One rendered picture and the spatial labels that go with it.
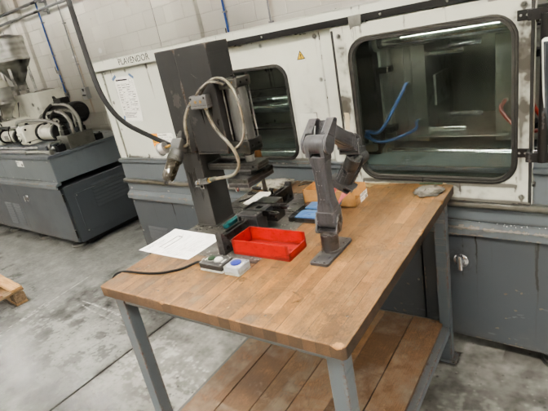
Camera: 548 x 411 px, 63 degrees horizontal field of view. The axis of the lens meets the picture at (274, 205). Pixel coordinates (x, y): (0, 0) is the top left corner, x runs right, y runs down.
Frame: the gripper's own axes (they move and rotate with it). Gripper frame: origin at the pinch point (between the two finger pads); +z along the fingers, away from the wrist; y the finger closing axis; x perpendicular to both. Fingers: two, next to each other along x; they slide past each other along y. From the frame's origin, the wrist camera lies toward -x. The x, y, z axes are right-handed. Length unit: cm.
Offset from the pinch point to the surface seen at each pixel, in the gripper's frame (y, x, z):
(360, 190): -3.1, -25.6, 4.3
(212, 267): 21, 46, 21
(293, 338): -19, 69, 2
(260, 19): 211, -284, 18
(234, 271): 12, 47, 16
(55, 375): 105, 43, 173
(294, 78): 56, -56, -18
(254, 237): 19.3, 21.5, 20.1
